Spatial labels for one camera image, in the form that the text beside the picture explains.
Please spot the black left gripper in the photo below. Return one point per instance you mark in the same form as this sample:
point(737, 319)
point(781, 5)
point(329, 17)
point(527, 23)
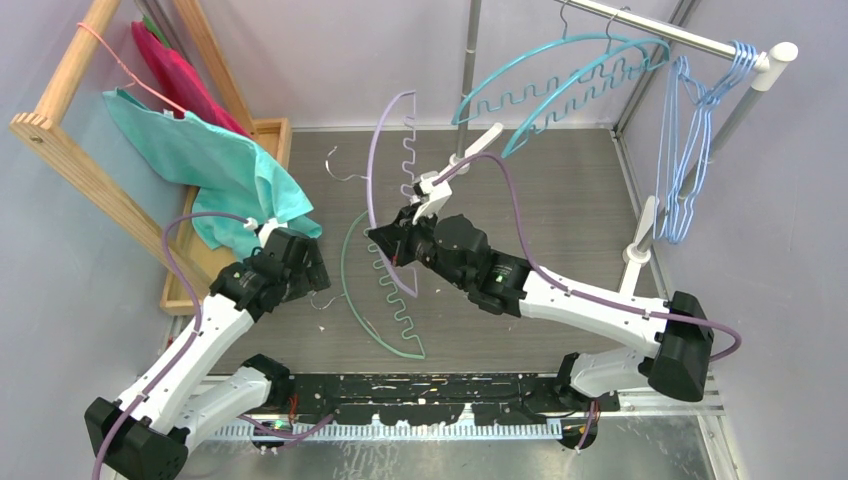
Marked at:
point(312, 278)

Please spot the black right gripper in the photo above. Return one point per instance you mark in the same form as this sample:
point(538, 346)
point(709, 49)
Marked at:
point(396, 236)

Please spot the purple notched hanger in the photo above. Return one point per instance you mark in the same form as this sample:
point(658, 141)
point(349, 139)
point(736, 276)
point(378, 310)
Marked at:
point(408, 122)

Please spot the green notched hanger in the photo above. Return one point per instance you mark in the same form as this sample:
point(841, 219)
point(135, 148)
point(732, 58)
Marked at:
point(392, 298)

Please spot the teal notched hanger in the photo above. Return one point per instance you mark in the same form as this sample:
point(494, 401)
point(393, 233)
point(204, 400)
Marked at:
point(466, 111)
point(623, 59)

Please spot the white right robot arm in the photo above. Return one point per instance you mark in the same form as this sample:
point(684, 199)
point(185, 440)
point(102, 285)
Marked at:
point(661, 347)

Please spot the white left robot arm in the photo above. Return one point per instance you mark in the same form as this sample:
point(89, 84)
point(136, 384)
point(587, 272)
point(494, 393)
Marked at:
point(149, 431)

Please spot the teal cloth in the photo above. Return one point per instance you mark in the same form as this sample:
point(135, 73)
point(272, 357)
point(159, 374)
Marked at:
point(233, 173)

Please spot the red cloth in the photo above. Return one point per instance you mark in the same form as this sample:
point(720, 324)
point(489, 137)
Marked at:
point(180, 82)

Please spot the pink hanger on rack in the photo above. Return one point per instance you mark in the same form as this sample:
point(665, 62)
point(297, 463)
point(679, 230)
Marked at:
point(134, 79)

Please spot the metal garment rack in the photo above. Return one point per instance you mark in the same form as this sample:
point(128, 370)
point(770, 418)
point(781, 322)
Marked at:
point(711, 87)

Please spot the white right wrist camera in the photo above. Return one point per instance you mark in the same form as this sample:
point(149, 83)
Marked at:
point(430, 195)

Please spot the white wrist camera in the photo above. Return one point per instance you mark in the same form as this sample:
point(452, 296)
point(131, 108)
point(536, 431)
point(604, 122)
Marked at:
point(430, 195)
point(263, 231)

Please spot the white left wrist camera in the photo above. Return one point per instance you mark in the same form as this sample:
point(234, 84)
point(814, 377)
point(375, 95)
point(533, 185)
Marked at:
point(263, 231)

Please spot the wooden clothes rack frame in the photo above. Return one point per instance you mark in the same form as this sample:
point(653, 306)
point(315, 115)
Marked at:
point(41, 130)

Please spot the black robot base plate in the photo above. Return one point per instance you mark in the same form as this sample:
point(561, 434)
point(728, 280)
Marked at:
point(427, 399)

